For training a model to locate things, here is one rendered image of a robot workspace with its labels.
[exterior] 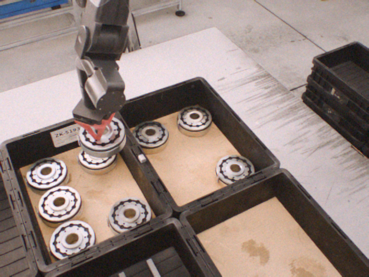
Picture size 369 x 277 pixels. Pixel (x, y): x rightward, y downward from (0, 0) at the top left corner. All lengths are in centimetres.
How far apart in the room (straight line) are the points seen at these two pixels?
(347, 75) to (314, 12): 156
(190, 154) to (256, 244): 32
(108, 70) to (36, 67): 223
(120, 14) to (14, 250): 60
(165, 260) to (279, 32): 256
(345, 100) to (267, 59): 114
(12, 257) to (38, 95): 73
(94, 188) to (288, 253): 51
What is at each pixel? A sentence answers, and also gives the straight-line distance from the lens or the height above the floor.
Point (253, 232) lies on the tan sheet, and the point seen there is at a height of 83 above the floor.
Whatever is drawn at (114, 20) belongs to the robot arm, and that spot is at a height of 132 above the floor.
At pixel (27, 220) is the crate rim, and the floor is 93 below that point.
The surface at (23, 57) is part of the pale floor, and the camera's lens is 309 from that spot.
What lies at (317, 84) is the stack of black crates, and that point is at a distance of 203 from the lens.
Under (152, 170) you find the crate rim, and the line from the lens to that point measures 98.
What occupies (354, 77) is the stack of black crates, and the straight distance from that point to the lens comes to 214.
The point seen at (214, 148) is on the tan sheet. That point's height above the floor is 83.
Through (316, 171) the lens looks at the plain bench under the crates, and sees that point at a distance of 135.
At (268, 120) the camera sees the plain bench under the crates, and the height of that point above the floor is 70.
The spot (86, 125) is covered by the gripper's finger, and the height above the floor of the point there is 108.
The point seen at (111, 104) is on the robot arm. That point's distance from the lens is 74.
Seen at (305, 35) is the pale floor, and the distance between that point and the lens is 331.
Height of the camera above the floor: 170
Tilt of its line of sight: 47 degrees down
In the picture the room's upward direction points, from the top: 1 degrees clockwise
